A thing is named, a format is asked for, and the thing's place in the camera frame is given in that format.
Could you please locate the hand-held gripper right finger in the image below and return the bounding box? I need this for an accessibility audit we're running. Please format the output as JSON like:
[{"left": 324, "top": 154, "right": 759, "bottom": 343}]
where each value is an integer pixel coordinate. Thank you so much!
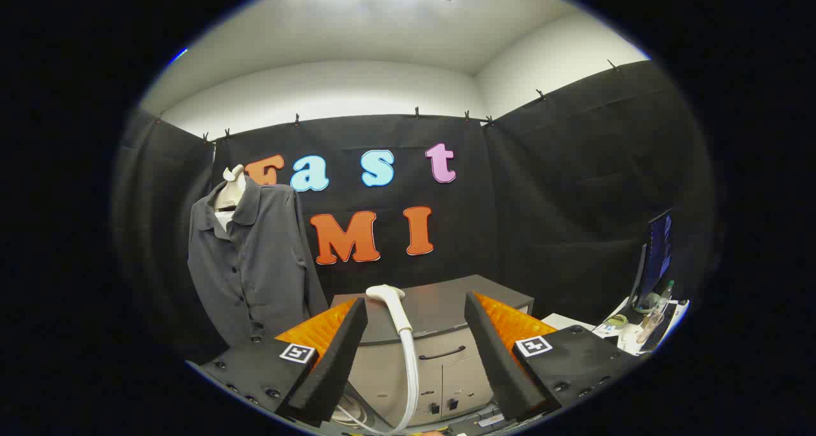
[{"left": 464, "top": 291, "right": 641, "bottom": 424}]

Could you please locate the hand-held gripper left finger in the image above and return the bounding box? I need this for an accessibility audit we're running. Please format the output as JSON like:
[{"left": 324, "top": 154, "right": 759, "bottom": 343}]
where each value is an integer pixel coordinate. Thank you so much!
[{"left": 188, "top": 297, "right": 369, "bottom": 427}]

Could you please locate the grey button shirt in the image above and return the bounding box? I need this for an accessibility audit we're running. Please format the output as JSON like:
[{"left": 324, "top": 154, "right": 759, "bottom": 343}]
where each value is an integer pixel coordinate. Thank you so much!
[{"left": 187, "top": 176, "right": 329, "bottom": 347}]

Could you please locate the cream steamer hanger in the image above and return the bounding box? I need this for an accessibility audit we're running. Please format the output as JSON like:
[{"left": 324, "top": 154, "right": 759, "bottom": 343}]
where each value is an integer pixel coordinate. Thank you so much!
[{"left": 214, "top": 164, "right": 247, "bottom": 212}]

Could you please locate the grey cabinet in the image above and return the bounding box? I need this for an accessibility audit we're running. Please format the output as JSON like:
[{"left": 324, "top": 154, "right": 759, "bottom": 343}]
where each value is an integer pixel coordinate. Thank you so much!
[{"left": 330, "top": 274, "right": 535, "bottom": 427}]

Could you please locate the clear plastic bottle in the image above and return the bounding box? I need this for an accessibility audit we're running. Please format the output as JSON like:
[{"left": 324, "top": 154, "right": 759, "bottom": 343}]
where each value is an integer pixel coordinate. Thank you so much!
[{"left": 643, "top": 280, "right": 674, "bottom": 336}]

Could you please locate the computer monitor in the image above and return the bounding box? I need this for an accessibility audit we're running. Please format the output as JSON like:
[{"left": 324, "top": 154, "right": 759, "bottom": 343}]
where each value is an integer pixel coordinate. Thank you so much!
[{"left": 630, "top": 208, "right": 674, "bottom": 309}]

